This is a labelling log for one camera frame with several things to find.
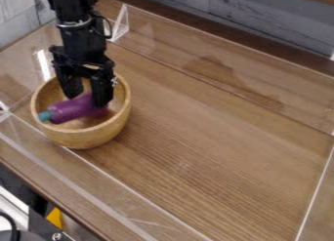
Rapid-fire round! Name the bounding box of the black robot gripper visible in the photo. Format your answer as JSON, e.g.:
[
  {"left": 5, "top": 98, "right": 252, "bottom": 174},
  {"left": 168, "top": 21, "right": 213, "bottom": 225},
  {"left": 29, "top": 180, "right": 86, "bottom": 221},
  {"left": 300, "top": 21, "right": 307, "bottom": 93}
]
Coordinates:
[{"left": 49, "top": 17, "right": 115, "bottom": 107}]

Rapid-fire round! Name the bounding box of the purple toy eggplant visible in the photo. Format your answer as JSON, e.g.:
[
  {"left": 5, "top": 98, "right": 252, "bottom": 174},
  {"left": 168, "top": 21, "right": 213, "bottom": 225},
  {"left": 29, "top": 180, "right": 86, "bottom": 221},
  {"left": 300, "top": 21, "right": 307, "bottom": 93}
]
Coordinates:
[{"left": 37, "top": 93, "right": 106, "bottom": 124}]

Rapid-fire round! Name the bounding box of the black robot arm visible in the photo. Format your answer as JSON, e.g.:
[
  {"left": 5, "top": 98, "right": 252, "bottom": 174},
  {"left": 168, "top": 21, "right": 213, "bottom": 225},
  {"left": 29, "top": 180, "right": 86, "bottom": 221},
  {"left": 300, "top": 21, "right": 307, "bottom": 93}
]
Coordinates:
[{"left": 46, "top": 0, "right": 115, "bottom": 107}]

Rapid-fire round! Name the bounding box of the brown wooden bowl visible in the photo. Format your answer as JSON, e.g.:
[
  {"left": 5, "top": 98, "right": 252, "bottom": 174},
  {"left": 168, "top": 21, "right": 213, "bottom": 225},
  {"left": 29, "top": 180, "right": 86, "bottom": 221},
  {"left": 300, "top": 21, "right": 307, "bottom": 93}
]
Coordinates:
[{"left": 29, "top": 74, "right": 131, "bottom": 149}]

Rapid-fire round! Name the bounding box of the yellow black equipment base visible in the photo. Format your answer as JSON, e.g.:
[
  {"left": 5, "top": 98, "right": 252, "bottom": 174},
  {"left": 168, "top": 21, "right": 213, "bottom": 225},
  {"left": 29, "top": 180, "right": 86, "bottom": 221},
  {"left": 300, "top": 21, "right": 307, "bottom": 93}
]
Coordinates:
[{"left": 0, "top": 164, "right": 101, "bottom": 241}]

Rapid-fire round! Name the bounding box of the clear acrylic table enclosure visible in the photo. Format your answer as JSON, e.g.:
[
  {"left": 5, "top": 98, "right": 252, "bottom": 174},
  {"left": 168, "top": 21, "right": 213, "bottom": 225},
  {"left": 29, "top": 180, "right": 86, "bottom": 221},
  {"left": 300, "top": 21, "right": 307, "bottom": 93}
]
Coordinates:
[{"left": 0, "top": 0, "right": 334, "bottom": 241}]

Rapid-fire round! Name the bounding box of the black cable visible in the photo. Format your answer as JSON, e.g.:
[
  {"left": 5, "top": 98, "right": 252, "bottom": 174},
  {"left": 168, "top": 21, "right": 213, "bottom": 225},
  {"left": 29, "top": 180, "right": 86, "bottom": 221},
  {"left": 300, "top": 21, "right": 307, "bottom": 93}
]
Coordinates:
[{"left": 0, "top": 212, "right": 20, "bottom": 241}]

